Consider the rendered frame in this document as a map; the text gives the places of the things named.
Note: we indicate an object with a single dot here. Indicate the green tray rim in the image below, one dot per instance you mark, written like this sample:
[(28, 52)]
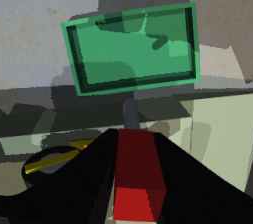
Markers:
[(134, 86)]

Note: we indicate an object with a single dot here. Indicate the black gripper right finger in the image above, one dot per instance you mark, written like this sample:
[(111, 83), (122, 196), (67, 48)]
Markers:
[(194, 194)]

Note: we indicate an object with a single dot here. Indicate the green tray floor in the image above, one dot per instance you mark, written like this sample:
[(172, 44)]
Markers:
[(133, 48)]

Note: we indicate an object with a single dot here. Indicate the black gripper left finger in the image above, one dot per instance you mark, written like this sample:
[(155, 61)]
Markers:
[(77, 193)]

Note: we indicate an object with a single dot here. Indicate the red-headed pin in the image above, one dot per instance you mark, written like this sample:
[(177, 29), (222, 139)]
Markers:
[(139, 185)]

